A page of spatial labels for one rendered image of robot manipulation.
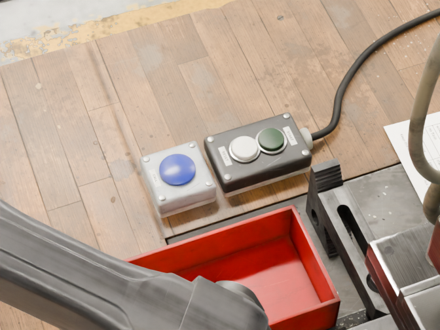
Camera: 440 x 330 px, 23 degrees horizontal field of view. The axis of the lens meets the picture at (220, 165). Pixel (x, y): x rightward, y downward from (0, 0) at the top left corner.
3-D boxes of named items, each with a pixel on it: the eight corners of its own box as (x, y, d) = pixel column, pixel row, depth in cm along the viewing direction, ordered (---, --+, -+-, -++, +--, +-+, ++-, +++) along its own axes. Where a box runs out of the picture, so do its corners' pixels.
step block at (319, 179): (305, 210, 118) (310, 165, 111) (329, 202, 119) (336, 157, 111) (329, 258, 115) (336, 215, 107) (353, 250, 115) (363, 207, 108)
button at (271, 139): (253, 141, 121) (254, 131, 119) (277, 134, 122) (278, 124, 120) (263, 162, 119) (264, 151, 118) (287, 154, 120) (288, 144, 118)
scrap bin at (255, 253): (70, 305, 112) (63, 278, 107) (291, 232, 116) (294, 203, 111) (104, 408, 105) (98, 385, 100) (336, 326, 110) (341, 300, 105)
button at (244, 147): (227, 150, 120) (227, 139, 119) (251, 143, 121) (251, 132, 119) (236, 170, 119) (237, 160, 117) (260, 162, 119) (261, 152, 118)
